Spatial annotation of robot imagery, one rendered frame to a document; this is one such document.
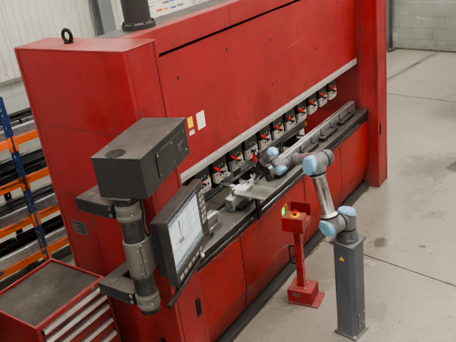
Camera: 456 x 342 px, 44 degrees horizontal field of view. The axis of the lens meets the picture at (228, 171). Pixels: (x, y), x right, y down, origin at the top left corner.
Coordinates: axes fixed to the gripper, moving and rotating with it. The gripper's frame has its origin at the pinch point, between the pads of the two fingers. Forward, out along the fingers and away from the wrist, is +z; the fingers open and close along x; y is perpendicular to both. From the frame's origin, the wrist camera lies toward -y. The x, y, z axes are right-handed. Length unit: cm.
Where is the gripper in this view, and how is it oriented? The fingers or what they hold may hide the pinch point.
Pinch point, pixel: (254, 181)
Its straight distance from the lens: 408.9
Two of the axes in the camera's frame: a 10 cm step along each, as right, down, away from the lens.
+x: -6.0, 4.4, -6.7
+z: -3.7, 5.8, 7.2
